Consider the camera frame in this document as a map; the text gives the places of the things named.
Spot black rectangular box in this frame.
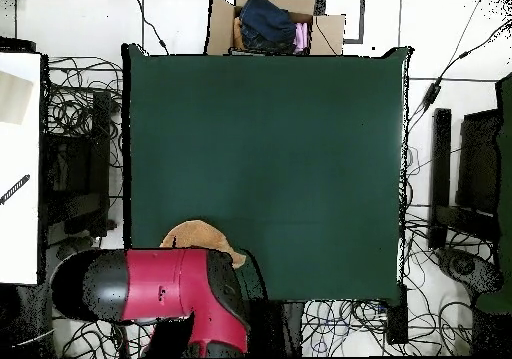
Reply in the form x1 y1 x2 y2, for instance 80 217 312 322
385 284 410 346

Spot brown cardboard box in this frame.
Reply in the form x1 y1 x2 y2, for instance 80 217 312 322
205 0 346 57

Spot pink garment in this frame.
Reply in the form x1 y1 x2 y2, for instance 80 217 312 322
293 21 310 54

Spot dark green table cloth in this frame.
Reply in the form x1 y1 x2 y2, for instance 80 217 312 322
121 43 413 305

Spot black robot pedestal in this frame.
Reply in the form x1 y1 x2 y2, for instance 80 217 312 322
245 299 306 358

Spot black cable with adapter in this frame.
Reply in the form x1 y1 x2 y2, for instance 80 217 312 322
407 0 512 136

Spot blue jeans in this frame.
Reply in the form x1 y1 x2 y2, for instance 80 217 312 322
238 0 298 52

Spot white board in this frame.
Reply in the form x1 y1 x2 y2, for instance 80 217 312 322
0 52 42 286

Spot black equipment rack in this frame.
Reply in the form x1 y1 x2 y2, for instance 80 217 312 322
428 107 502 252
41 90 118 248

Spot beige paper sheet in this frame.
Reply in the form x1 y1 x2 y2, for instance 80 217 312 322
0 69 34 126

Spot black cable tangle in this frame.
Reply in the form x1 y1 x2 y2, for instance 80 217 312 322
46 56 125 168
53 318 155 358
301 299 401 358

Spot thin black cable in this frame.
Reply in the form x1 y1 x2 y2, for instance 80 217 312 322
132 0 170 55

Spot orange cloth in box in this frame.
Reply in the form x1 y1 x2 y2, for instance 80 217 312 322
232 16 246 50

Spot orange terry towel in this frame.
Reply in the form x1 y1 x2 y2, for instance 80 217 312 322
159 219 248 270

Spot black striped tool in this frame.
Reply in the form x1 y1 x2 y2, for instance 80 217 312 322
0 173 32 206

